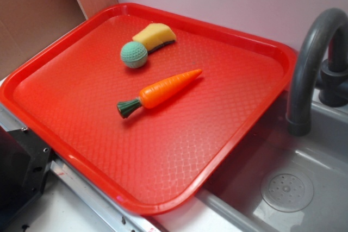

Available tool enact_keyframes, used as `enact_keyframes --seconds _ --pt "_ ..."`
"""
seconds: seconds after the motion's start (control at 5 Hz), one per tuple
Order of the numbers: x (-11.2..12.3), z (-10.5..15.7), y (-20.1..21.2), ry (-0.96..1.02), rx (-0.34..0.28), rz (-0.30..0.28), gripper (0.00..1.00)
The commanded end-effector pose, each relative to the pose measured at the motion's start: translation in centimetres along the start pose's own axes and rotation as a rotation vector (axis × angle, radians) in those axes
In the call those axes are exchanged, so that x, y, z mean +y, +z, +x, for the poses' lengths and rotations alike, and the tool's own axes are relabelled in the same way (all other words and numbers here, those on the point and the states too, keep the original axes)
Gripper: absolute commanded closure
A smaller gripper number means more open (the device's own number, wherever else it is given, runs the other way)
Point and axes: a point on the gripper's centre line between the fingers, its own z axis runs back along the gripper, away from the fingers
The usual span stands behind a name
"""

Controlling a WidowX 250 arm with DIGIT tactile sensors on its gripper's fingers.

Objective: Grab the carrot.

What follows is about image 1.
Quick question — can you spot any green dimpled ball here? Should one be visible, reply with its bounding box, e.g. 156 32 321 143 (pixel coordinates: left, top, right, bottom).
120 41 148 68

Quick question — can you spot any black metal mounting bracket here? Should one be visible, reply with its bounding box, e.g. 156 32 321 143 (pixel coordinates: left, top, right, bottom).
1 128 52 216

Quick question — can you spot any round sink drain cover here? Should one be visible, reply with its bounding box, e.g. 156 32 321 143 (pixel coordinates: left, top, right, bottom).
260 168 314 213

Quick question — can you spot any red plastic serving tray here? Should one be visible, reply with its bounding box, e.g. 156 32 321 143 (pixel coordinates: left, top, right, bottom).
1 3 297 215

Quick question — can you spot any aluminium extrusion rail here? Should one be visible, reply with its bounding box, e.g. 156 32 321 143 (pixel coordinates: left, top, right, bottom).
1 106 165 231

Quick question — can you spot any brown cardboard panel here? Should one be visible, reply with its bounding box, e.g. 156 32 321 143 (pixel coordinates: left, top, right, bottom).
1 0 118 78

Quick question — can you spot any orange toy carrot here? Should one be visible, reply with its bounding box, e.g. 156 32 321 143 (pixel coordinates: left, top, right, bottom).
117 69 202 118

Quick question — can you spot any grey curved toy faucet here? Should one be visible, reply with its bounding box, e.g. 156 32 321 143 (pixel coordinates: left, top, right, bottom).
286 8 347 136

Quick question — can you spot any yellow sponge with dark pad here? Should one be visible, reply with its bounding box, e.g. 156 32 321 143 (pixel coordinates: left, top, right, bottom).
132 23 177 53

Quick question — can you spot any grey plastic toy sink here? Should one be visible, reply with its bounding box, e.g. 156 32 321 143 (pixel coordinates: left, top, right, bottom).
190 85 348 232

